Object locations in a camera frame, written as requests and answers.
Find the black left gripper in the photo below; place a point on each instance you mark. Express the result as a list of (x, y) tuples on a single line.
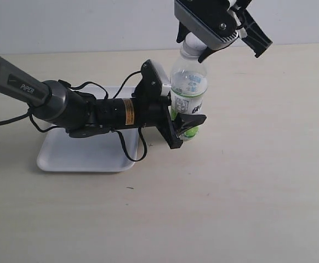
[(143, 112)]

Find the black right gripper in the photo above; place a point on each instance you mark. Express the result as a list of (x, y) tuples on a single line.
[(248, 30)]

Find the white bottle cap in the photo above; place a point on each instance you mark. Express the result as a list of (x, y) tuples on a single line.
[(192, 47)]

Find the clear plastic bottle green label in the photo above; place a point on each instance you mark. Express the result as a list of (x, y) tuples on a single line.
[(189, 84)]

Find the white rectangular tray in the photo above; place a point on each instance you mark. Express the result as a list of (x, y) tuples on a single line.
[(98, 154)]

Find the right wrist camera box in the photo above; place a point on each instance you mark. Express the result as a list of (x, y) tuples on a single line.
[(210, 21)]

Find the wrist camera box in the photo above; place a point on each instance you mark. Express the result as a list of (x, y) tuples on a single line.
[(154, 83), (210, 21)]

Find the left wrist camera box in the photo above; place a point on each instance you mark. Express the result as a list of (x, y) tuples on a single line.
[(154, 83)]

